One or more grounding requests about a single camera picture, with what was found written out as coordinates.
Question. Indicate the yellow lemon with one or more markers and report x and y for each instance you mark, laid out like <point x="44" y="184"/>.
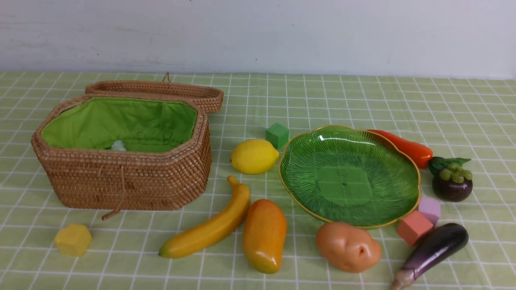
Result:
<point x="254" y="156"/>

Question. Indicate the yellow banana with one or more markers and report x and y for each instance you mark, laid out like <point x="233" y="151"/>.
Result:
<point x="213" y="230"/>

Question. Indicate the orange yellow mango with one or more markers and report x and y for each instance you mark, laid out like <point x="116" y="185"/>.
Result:
<point x="264" y="236"/>

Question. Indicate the brown potato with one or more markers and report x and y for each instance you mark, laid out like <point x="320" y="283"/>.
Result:
<point x="347" y="247"/>

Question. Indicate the purple mangosteen with green leaves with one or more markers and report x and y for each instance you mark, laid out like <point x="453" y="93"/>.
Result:
<point x="450" y="181"/>

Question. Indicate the purple eggplant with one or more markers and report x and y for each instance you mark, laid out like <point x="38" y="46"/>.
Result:
<point x="439" y="244"/>

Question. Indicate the green foam cube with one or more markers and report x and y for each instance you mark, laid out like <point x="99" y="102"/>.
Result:
<point x="278" y="135"/>

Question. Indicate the woven wicker basket lid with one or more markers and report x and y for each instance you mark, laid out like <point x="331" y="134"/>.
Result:
<point x="209" y="99"/>

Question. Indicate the green glass leaf plate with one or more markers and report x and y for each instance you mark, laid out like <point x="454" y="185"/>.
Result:
<point x="338" y="174"/>

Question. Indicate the green checkered tablecloth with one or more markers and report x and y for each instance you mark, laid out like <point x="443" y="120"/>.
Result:
<point x="256" y="182"/>

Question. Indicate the woven wicker basket green lining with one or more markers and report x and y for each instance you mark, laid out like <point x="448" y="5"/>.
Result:
<point x="125" y="152"/>

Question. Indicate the orange red carrot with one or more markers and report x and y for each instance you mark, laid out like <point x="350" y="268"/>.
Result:
<point x="419" y="153"/>

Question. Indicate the salmon orange foam block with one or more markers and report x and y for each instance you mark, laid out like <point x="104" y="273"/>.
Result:
<point x="413" y="227"/>

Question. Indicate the pink purple foam block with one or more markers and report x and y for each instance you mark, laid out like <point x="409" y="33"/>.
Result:
<point x="430" y="208"/>

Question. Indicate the yellow foam block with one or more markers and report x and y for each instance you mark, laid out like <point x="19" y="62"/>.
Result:
<point x="73" y="240"/>

